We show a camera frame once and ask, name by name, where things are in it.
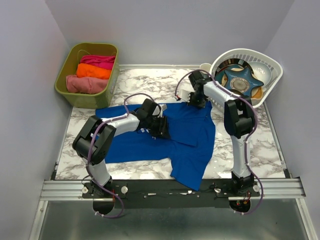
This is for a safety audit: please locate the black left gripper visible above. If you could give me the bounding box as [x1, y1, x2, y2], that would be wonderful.
[145, 114, 171, 139]

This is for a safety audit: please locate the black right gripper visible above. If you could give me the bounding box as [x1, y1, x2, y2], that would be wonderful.
[185, 92, 206, 110]

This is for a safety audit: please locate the blue t shirt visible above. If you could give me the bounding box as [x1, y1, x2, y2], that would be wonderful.
[105, 102, 216, 191]

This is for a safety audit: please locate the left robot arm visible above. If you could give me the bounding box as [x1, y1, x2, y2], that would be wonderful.
[72, 98, 171, 198]

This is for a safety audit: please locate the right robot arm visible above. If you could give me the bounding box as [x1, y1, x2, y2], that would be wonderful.
[186, 69, 257, 196]

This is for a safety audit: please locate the grey white mug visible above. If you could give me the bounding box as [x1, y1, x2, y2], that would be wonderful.
[199, 63, 212, 72]

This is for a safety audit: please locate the blue star shaped dish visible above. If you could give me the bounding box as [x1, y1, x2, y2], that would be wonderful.
[221, 67, 264, 97]

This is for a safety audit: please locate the teal plate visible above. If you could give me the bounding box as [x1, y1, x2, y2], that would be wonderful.
[214, 64, 244, 87]

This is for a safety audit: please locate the white plastic dish basket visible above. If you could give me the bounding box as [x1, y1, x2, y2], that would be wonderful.
[210, 48, 283, 109]

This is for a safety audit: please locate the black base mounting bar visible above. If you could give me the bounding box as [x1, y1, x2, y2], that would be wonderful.
[82, 178, 260, 209]

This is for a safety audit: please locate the white bowl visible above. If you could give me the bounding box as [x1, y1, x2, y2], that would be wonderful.
[249, 61, 272, 87]

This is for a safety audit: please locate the pink rolled t shirt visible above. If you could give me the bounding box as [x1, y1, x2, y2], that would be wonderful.
[66, 75, 109, 95]

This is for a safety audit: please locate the magenta rolled t shirt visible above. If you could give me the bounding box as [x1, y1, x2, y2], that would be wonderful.
[79, 55, 116, 70]

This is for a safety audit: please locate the orange rolled t shirt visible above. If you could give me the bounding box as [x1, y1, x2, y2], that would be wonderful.
[76, 63, 112, 80]

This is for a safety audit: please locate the olive green plastic bin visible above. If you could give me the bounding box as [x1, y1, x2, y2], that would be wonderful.
[54, 42, 120, 109]

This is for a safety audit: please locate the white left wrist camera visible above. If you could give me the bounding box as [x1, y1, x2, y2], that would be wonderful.
[155, 103, 167, 118]

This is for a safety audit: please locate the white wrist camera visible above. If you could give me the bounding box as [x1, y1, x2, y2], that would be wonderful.
[155, 103, 167, 118]
[175, 89, 191, 102]

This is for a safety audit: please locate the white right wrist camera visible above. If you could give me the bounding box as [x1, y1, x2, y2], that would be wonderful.
[175, 89, 191, 102]

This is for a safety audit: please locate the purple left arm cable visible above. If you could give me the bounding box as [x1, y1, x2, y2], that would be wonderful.
[86, 92, 156, 218]

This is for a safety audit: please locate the aluminium rail frame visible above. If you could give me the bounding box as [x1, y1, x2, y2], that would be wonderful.
[39, 177, 318, 240]

